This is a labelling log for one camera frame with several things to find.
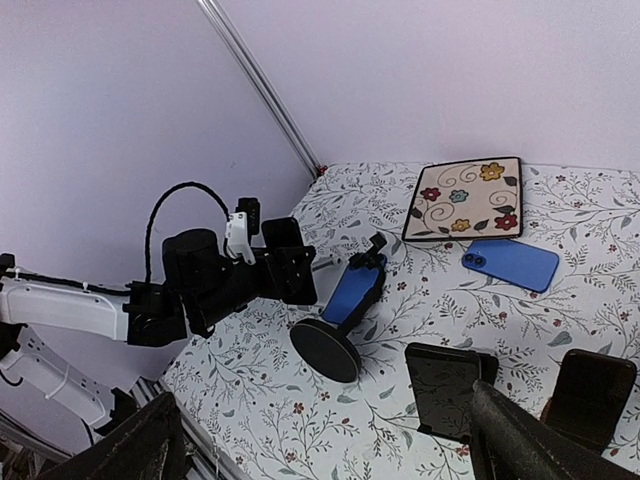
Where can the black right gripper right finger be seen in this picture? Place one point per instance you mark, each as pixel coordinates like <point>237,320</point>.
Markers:
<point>509,443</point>

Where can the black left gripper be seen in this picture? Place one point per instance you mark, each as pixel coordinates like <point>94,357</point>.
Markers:
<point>284,264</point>

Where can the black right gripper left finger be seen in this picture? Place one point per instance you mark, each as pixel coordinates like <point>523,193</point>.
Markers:
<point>148,445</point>

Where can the blue phone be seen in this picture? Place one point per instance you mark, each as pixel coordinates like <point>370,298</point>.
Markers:
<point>359,288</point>
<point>518,264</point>

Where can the black phone front edge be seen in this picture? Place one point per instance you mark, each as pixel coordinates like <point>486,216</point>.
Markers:
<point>415,353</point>

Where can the black phone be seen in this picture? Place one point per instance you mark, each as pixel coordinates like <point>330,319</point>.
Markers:
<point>589,397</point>

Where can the black gooseneck round-base phone stand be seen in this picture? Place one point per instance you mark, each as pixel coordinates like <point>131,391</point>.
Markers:
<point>321,345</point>

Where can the black wedge phone stand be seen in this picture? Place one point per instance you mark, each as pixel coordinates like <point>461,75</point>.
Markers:
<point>487,370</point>

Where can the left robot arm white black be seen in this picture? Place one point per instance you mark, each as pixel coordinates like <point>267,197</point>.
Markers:
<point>206,280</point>

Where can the square floral ceramic plate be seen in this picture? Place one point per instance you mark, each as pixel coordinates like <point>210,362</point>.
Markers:
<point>466,200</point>

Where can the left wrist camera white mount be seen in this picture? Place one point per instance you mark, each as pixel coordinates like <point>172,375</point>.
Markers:
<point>241,226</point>

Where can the aluminium front rail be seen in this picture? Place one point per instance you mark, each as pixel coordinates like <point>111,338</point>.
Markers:
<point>27,420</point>

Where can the left aluminium frame post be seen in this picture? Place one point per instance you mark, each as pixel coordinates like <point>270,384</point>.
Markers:
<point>232,39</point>

